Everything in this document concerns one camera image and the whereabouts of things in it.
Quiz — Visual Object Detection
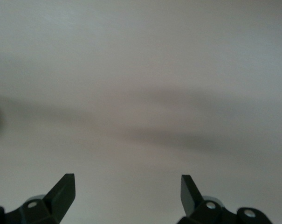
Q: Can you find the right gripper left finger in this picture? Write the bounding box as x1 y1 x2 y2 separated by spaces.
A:
0 173 76 224

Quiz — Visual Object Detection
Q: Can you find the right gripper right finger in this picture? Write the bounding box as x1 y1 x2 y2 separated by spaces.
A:
178 175 272 224

